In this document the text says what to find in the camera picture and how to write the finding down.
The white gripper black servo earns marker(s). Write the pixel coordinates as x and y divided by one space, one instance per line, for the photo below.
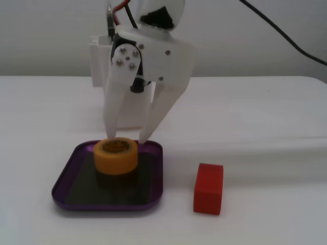
164 59

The yellow tape roll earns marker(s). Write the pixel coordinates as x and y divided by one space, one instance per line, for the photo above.
115 163

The white plastic pen holder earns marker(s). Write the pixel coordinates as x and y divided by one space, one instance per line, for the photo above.
98 61

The black pen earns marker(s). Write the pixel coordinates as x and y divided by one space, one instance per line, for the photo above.
110 20

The purple metal tray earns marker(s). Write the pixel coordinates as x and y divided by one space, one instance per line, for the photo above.
76 183

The red rectangular block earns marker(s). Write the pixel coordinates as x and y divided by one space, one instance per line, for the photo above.
207 189

